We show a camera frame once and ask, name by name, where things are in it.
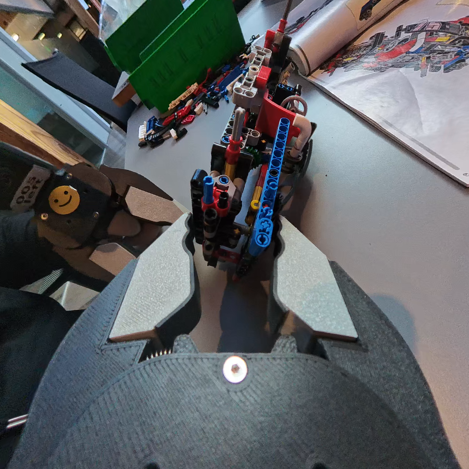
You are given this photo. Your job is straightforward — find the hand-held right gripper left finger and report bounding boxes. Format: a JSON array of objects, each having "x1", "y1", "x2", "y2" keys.
[{"x1": 108, "y1": 213, "x2": 202, "y2": 343}]

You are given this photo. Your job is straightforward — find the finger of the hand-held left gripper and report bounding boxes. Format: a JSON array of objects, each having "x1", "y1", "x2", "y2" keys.
[
  {"x1": 124, "y1": 185, "x2": 184, "y2": 225},
  {"x1": 89, "y1": 242, "x2": 139, "y2": 283}
]

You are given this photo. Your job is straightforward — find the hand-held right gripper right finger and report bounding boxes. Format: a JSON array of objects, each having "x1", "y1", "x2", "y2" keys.
[{"x1": 269, "y1": 215, "x2": 359, "y2": 342}]

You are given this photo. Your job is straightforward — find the toy brick car chassis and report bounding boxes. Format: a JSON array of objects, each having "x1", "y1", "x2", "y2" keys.
[{"x1": 191, "y1": 0, "x2": 317, "y2": 283}]

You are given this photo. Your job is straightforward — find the pile of loose bricks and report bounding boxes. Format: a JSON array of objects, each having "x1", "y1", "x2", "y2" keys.
[{"x1": 137, "y1": 35, "x2": 257, "y2": 149}]

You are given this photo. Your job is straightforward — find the dark fabric chair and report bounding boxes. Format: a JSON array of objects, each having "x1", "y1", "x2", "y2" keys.
[{"x1": 22, "y1": 49, "x2": 136, "y2": 130}]

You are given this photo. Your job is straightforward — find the green plastic bin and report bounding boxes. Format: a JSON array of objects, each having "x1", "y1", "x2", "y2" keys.
[
  {"x1": 104, "y1": 0, "x2": 185, "y2": 74},
  {"x1": 128, "y1": 0, "x2": 246, "y2": 114}
]

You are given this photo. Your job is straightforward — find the toy building instruction booklet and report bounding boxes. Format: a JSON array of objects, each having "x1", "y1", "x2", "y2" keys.
[{"x1": 286, "y1": 0, "x2": 469, "y2": 187}]

